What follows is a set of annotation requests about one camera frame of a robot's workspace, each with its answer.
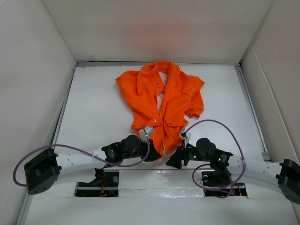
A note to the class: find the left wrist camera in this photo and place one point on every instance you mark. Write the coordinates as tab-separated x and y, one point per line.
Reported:
145	133

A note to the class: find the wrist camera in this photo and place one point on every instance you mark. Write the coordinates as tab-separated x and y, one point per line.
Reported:
145	133
186	137

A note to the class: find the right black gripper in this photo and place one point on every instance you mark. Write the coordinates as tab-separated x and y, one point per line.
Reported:
175	160

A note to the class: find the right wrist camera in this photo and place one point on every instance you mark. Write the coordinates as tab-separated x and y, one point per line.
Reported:
186	137

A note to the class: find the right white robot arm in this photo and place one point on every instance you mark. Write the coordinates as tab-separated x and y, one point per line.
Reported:
283	177

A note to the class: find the orange zip jacket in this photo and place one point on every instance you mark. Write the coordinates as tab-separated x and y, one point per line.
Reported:
160	95

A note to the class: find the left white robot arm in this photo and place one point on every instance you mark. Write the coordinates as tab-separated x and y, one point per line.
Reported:
43	170

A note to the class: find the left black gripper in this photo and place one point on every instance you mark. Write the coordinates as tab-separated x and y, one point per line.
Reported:
153	154

